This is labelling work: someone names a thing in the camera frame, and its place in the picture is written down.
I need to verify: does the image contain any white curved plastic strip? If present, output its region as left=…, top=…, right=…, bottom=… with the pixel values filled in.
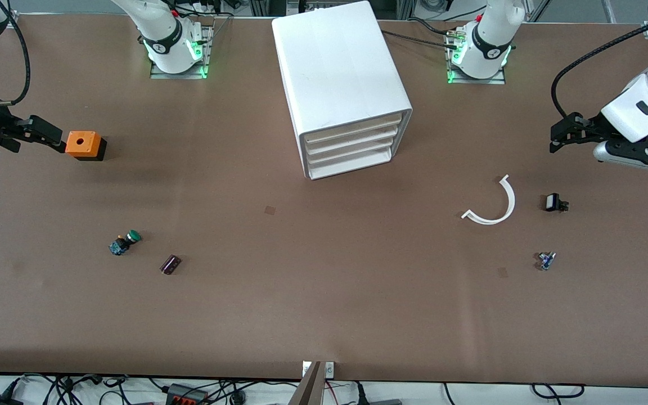
left=461, top=174, right=516, bottom=226

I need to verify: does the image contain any aluminium frame profile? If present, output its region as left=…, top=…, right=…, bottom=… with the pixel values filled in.
left=526, top=0, right=550, bottom=23

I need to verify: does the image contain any orange box with black base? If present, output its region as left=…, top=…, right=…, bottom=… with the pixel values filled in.
left=65, top=130, right=107, bottom=162

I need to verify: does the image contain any black cable on table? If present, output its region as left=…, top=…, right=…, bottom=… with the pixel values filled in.
left=381, top=17, right=462, bottom=51

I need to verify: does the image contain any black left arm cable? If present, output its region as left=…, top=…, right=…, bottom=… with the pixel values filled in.
left=551, top=10, right=648, bottom=122

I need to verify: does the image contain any black power strip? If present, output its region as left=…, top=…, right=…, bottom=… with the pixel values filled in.
left=165, top=382, right=210, bottom=405

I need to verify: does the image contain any brown wooden beam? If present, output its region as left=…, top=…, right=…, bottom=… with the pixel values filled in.
left=287, top=361, right=325, bottom=405

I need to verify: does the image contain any white plastic drawer cabinet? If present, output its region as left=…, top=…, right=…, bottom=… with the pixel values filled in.
left=272, top=0, right=413, bottom=181

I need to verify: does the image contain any green push button switch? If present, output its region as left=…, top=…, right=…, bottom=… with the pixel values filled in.
left=109, top=229, right=142, bottom=257

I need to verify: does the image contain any white metal bracket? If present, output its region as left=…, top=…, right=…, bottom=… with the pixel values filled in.
left=301, top=361, right=336, bottom=379

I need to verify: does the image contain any white plastic drawer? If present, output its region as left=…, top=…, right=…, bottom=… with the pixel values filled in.
left=302, top=115, right=402, bottom=151
left=305, top=128, right=400, bottom=164
left=308, top=141, right=398, bottom=178

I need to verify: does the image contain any black looped cable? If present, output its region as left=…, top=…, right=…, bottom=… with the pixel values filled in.
left=529, top=382, right=586, bottom=401

